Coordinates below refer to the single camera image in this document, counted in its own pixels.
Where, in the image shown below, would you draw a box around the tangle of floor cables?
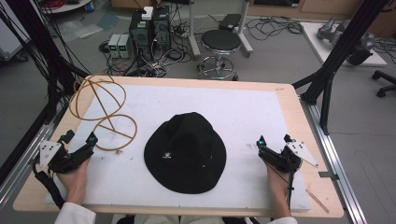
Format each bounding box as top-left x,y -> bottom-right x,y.
246,15 -> 304,41

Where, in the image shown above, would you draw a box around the white table legs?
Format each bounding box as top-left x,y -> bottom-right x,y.
186,0 -> 255,59

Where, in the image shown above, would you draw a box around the white power supply unit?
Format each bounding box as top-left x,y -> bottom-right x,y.
117,33 -> 133,60
106,33 -> 121,59

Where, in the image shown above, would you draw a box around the black computer tower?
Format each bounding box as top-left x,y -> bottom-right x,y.
128,5 -> 173,62

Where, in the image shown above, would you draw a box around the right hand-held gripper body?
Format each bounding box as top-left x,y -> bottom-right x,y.
258,141 -> 319,175

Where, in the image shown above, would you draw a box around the black box on floor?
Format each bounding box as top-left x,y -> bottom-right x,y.
218,13 -> 243,32

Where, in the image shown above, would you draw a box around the person's left hand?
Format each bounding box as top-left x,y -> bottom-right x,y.
55,157 -> 92,206

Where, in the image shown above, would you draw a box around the grey robot on white board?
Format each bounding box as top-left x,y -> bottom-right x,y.
300,16 -> 389,67

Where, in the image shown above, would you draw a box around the white foam mat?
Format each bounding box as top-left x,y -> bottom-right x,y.
45,83 -> 312,213

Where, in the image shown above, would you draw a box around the person's right hand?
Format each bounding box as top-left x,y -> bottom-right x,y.
264,161 -> 292,203

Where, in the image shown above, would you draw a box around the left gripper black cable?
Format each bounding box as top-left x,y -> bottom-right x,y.
32,152 -> 67,210

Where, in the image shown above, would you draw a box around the black bucket hat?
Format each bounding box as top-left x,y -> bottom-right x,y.
143,111 -> 228,195

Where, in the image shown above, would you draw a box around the wooden stick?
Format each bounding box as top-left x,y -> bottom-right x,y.
305,189 -> 331,215

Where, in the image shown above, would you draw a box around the black office chair base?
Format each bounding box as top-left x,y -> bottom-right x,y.
371,69 -> 396,99

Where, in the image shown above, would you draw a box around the black metal frame stand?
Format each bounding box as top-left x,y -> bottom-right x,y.
0,0 -> 90,122
291,0 -> 390,136

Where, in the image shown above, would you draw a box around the wooden wire hat stand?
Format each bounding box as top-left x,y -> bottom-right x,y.
67,73 -> 138,152

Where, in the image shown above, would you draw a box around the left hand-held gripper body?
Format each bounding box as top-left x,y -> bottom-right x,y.
39,140 -> 95,175

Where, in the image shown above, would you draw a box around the black round stool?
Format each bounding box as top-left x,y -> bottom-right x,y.
196,29 -> 242,80

